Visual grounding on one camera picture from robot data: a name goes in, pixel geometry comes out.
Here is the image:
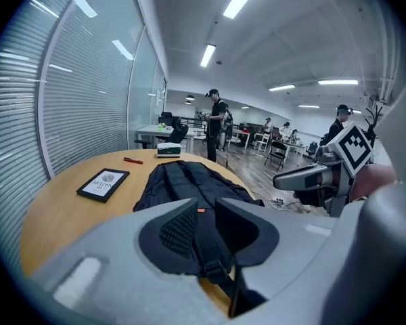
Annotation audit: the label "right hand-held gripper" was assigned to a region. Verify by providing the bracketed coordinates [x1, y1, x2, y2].
[272, 121, 375, 218]

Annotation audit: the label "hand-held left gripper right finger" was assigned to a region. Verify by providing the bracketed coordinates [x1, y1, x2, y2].
[214, 197, 341, 301]

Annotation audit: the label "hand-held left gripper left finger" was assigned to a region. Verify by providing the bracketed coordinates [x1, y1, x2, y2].
[28, 197, 231, 325]

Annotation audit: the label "black backpack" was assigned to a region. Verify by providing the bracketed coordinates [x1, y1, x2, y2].
[132, 160, 267, 318]

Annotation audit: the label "person's right forearm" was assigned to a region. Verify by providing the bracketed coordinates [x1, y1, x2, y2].
[352, 163, 397, 201]

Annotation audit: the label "black folding chair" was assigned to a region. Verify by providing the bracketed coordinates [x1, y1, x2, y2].
[264, 140, 289, 173]

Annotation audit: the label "round wooden table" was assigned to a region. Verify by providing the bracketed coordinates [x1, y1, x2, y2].
[20, 149, 258, 318]

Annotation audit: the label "white wooden chair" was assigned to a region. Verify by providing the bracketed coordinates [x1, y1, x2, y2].
[254, 131, 271, 153]

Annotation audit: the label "person's white hoodie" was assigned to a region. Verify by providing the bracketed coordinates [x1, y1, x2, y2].
[374, 78, 406, 190]

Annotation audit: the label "white green tissue box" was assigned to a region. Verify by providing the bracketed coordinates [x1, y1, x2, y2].
[156, 142, 183, 158]

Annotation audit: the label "white desk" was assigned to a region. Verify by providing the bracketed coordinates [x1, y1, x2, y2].
[135, 124, 198, 152]

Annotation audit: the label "black office chair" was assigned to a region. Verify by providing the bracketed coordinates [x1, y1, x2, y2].
[158, 110, 174, 127]
[133, 116, 190, 150]

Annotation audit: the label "white window blinds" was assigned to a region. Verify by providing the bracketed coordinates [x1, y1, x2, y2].
[0, 0, 147, 267]

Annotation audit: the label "black picture frame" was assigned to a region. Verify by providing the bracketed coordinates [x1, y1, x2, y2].
[75, 167, 131, 204]

